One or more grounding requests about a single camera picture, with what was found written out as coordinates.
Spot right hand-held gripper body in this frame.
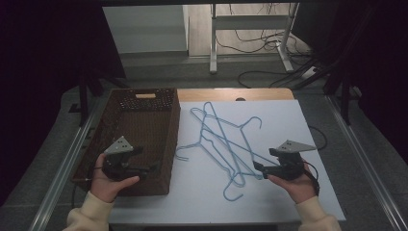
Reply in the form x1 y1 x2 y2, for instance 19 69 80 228
274 139 319 181

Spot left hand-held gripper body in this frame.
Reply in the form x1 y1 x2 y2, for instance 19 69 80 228
101 135 152 182

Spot brown wicker basket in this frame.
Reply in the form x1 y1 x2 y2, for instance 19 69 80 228
70 88 182 197

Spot blue wire clothes hanger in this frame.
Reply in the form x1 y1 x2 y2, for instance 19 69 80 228
201 101 247 202
190 107 264 181
174 101 281 188

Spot person's right hand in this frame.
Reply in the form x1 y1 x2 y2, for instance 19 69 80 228
268 174 318 205

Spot person's left hand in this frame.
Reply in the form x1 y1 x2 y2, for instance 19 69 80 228
89 153 141 204

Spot white table cover sheet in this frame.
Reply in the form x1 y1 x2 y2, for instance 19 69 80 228
109 99 346 225

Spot black metal stand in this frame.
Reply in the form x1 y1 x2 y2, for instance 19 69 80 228
321 68 364 126
68 66 129 127

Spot white power strip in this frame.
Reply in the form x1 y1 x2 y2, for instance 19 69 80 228
301 65 319 81

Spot white cabinet panel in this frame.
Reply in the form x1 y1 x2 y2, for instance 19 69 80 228
102 4 191 55

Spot thin black cable beside table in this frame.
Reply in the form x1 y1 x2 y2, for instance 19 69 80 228
308 125 329 151

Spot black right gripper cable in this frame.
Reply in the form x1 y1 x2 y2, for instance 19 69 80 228
301 161 321 197

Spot metal floor rail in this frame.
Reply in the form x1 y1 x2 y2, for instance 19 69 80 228
30 95 109 231
324 95 408 231

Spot black floor cable loop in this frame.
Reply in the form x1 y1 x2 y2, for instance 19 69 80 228
237 69 292 90

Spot black cables under desk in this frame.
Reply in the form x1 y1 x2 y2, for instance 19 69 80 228
215 3 311 57

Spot white metal desk frame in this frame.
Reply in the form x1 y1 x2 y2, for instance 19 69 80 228
209 3 300 75

